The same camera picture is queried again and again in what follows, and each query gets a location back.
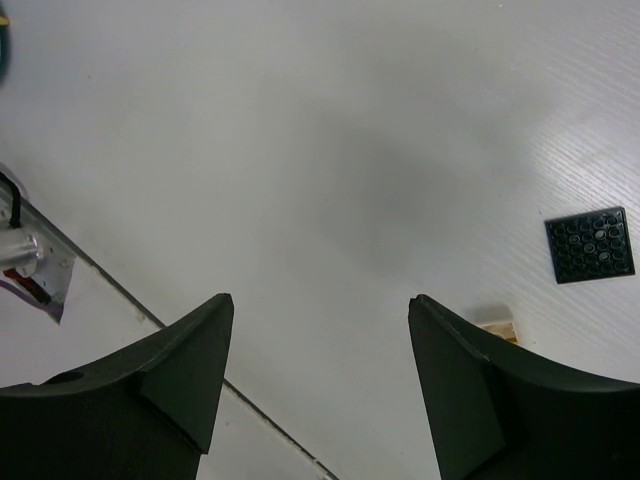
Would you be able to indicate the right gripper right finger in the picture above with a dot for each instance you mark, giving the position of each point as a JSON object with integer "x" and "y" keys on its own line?
{"x": 499, "y": 411}

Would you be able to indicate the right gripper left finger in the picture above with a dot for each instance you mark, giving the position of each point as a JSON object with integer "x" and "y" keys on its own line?
{"x": 178, "y": 370}

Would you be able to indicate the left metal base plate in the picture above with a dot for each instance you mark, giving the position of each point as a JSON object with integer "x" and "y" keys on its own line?
{"x": 36, "y": 259}

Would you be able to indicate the black lego plate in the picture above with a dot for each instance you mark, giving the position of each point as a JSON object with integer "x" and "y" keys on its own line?
{"x": 590, "y": 246}

